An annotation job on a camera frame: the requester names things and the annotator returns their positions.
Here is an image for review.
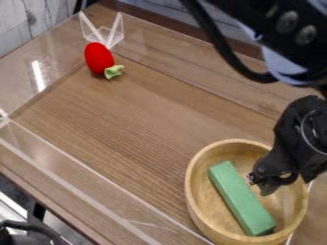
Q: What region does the clear acrylic corner bracket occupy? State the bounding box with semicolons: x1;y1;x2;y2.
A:
78;11;125;50

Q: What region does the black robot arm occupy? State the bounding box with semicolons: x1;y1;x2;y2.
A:
189;0;327;195

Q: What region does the red plush strawberry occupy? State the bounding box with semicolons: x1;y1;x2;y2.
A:
85;42;125;79

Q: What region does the clear acrylic front wall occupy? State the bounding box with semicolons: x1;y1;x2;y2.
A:
0;111;210;245

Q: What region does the green rectangular block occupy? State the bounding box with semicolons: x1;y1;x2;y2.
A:
207;161;277;236

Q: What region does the black cable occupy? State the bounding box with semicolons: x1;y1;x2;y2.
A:
181;0;283;84

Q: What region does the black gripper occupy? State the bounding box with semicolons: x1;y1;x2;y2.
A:
249;96;327;196

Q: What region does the wooden brown bowl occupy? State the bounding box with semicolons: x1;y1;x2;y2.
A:
185;139;309;245

